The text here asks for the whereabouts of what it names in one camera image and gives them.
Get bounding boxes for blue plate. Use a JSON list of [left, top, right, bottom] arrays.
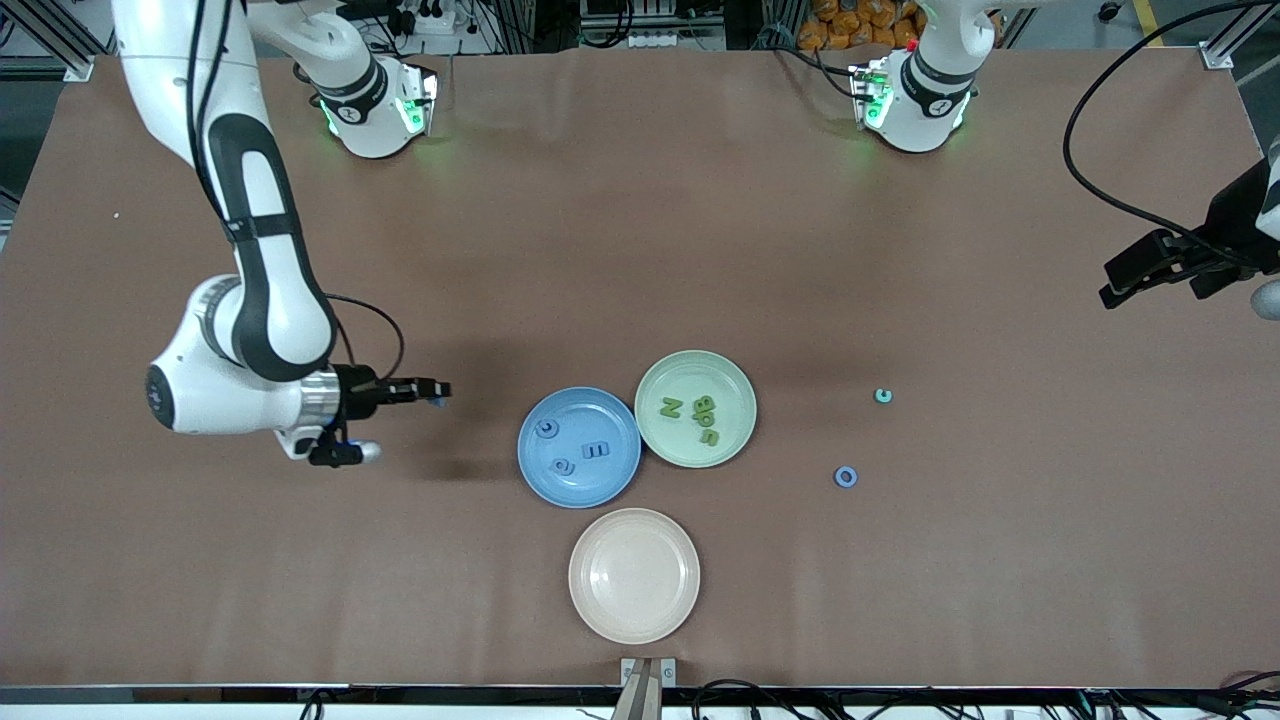
[[517, 387, 642, 510]]

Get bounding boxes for brown paper table cover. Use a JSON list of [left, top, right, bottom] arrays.
[[0, 48, 1280, 691]]

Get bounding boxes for green plate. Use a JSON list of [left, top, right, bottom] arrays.
[[634, 350, 758, 469]]

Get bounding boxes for beige plate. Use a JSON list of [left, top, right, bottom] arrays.
[[568, 508, 701, 646]]

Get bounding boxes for pile of orange fruits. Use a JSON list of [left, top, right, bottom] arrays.
[[797, 0, 926, 51]]

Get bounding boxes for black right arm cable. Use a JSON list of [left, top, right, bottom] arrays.
[[185, 0, 406, 381]]

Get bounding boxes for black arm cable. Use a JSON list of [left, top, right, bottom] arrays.
[[185, 0, 406, 381], [1063, 0, 1280, 269]]

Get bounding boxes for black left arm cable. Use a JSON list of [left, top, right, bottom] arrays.
[[1063, 0, 1280, 269]]

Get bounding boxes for aluminium frame profile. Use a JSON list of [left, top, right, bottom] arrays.
[[1200, 0, 1280, 71], [0, 0, 116, 83]]

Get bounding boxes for black table edge rail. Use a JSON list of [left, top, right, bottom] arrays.
[[0, 685, 1280, 706]]

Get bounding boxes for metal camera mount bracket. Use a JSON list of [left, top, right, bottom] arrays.
[[612, 657, 678, 720]]

